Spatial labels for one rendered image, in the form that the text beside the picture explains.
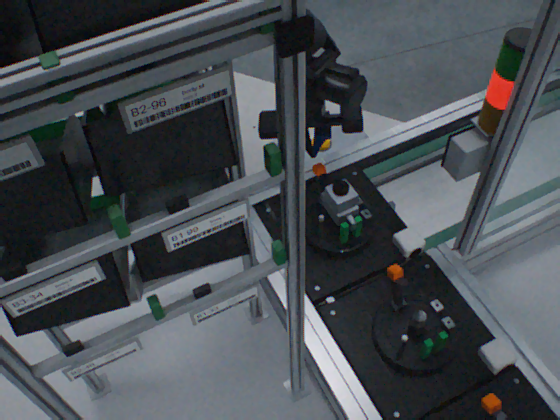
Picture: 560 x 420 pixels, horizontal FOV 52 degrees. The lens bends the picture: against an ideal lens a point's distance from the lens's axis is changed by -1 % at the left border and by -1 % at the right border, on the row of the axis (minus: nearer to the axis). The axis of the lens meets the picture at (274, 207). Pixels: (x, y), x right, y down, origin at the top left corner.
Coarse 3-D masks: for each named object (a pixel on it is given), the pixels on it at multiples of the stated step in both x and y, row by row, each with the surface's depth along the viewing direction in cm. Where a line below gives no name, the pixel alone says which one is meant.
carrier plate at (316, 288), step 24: (360, 168) 121; (312, 192) 117; (360, 192) 117; (264, 216) 114; (384, 216) 113; (384, 240) 109; (312, 264) 107; (336, 264) 107; (360, 264) 106; (384, 264) 106; (312, 288) 104; (336, 288) 104
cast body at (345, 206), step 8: (336, 184) 102; (344, 184) 102; (328, 192) 103; (336, 192) 101; (344, 192) 101; (352, 192) 102; (328, 200) 104; (336, 200) 101; (344, 200) 101; (352, 200) 102; (328, 208) 106; (336, 208) 102; (344, 208) 103; (352, 208) 104; (336, 216) 104; (344, 216) 104; (352, 216) 105; (352, 224) 103
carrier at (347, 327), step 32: (384, 288) 103; (416, 288) 103; (448, 288) 103; (352, 320) 100; (384, 320) 97; (416, 320) 92; (448, 320) 95; (480, 320) 99; (352, 352) 96; (384, 352) 94; (416, 352) 94; (448, 352) 93; (480, 352) 94; (512, 352) 93; (384, 384) 93; (416, 384) 92; (448, 384) 92; (480, 384) 93; (384, 416) 90; (416, 416) 89
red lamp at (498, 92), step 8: (496, 80) 79; (504, 80) 78; (488, 88) 82; (496, 88) 80; (504, 88) 79; (488, 96) 82; (496, 96) 80; (504, 96) 79; (496, 104) 81; (504, 104) 81
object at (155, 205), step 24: (144, 192) 89; (168, 192) 87; (192, 192) 86; (144, 216) 81; (144, 240) 65; (216, 240) 67; (240, 240) 68; (144, 264) 66; (168, 264) 67; (192, 264) 68
